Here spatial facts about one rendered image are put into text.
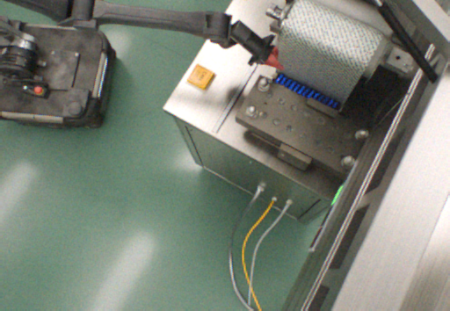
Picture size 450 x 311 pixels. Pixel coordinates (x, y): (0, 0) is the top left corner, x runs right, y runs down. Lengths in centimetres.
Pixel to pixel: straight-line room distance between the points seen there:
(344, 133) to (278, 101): 22
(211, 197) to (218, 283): 42
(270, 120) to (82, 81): 130
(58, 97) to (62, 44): 30
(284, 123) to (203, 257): 115
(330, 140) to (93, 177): 148
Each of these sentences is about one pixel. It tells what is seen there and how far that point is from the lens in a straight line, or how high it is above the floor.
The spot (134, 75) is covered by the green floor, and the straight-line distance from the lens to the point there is 261.
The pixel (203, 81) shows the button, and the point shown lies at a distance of 152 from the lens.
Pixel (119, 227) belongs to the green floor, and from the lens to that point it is 241.
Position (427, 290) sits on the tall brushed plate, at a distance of 94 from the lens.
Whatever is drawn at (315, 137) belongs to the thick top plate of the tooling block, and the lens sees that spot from 135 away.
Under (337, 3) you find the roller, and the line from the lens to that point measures 131.
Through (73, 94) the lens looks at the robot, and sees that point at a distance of 235.
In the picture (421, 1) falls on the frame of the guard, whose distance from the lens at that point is 70.
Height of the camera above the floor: 231
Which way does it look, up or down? 72 degrees down
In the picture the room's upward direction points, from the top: 7 degrees counter-clockwise
